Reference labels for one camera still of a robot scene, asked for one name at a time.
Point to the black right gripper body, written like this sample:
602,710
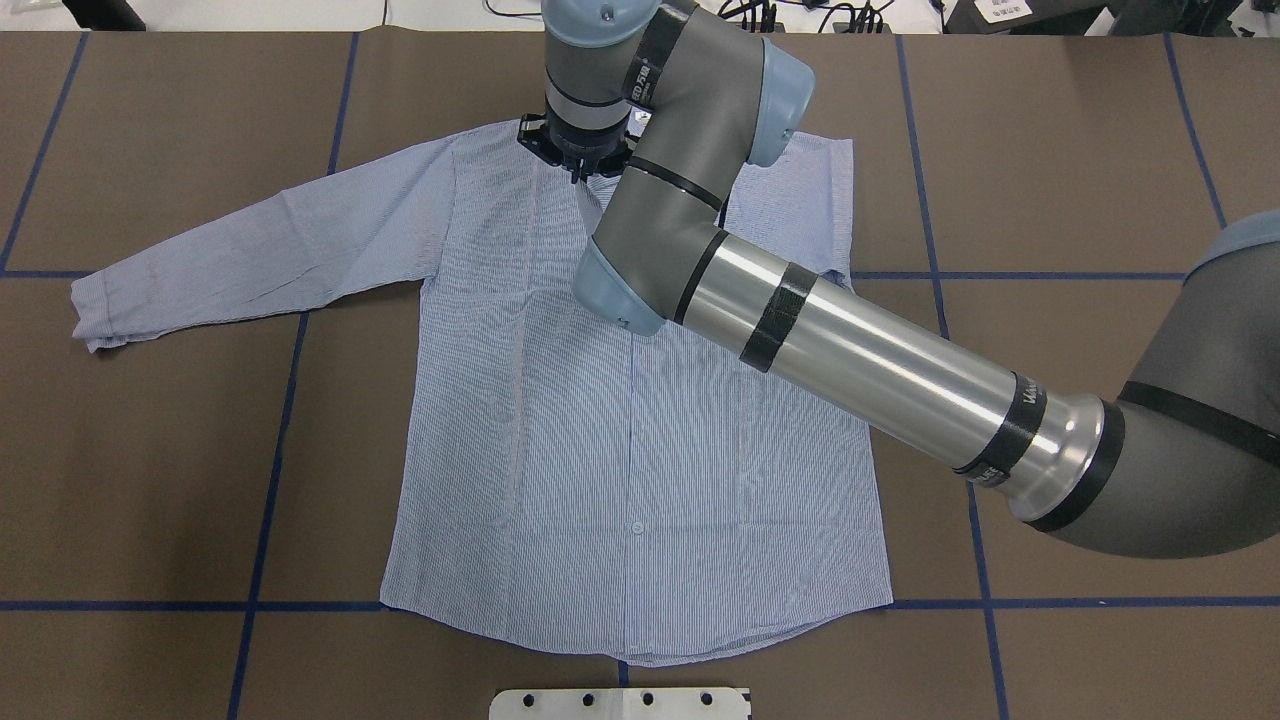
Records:
581,160

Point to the light blue striped shirt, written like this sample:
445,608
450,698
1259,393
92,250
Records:
568,486

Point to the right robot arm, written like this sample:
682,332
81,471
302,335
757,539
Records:
673,101

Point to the white central robot pedestal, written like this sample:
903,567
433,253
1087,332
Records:
623,703

